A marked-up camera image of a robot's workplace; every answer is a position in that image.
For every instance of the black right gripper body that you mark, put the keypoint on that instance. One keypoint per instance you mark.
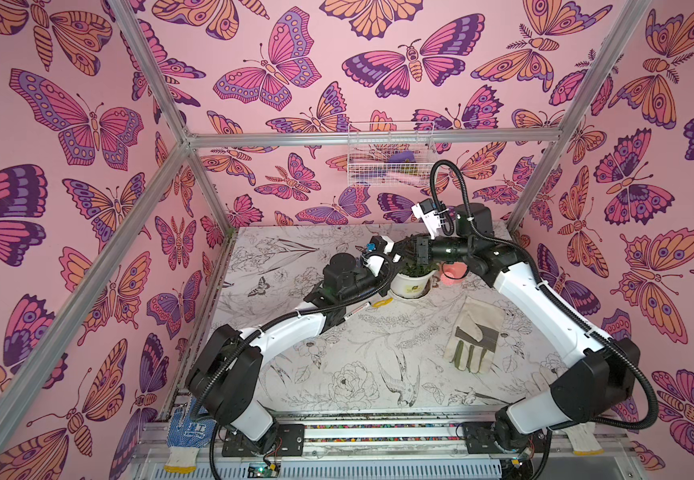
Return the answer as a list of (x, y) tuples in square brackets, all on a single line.
[(422, 246)]

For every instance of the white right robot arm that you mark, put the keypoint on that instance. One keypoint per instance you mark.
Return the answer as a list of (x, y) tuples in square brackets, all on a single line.
[(602, 383)]

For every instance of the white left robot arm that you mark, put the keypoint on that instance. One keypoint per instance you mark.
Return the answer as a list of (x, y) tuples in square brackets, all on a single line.
[(224, 378)]

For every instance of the white potted green plant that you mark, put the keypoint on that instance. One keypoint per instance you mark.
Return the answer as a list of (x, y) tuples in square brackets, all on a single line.
[(413, 280)]

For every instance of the beige leather work glove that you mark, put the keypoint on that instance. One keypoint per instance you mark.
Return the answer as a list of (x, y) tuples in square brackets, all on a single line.
[(473, 343)]

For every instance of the white cotton glove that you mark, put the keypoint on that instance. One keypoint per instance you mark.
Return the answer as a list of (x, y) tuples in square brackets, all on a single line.
[(583, 440)]

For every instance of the blue dotted glove at base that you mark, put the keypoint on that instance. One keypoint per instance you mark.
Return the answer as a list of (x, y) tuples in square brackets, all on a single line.
[(185, 439)]

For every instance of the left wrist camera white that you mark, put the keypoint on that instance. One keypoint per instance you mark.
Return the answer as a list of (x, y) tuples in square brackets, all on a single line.
[(378, 251)]

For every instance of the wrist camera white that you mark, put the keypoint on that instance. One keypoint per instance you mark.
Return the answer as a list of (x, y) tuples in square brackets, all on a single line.
[(378, 251), (436, 219)]

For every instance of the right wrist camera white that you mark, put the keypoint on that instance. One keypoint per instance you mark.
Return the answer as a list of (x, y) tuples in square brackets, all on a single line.
[(436, 219)]

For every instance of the white wire wall basket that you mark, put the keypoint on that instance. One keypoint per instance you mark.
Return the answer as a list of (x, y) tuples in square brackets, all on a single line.
[(387, 165)]

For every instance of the aluminium frame horizontal bar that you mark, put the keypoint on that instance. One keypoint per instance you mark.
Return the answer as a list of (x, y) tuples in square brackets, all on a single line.
[(377, 137)]

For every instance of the aluminium frame post left rear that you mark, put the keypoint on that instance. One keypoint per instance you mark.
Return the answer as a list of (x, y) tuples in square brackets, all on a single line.
[(130, 28)]

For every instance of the aluminium frame post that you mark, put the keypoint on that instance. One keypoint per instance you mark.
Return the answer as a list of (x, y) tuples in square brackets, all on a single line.
[(611, 49), (130, 28)]

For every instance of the aluminium frame post right rear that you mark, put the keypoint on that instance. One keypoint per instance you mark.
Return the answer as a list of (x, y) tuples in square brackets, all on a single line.
[(611, 49)]

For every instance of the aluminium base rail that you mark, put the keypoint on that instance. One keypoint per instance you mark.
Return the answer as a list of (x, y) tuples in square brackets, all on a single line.
[(433, 446)]

